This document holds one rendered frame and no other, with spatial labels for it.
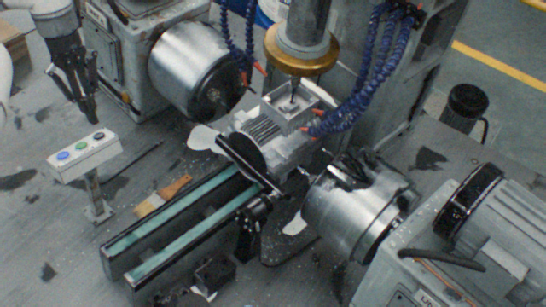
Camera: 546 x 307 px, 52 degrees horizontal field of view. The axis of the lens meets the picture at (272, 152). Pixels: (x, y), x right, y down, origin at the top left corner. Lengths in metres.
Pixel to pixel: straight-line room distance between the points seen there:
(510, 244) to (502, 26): 3.19
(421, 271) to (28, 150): 1.19
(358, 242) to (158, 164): 0.71
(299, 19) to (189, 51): 0.41
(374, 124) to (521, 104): 2.15
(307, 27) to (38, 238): 0.90
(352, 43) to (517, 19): 2.93
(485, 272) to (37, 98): 1.45
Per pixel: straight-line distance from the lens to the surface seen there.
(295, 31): 1.29
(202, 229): 1.48
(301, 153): 1.51
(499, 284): 1.15
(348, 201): 1.32
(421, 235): 1.27
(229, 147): 1.50
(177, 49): 1.59
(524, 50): 4.09
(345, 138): 1.52
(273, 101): 1.51
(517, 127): 3.50
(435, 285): 1.23
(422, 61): 1.63
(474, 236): 1.15
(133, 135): 1.83
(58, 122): 1.90
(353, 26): 1.50
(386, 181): 1.34
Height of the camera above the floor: 2.17
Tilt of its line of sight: 49 degrees down
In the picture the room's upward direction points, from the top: 11 degrees clockwise
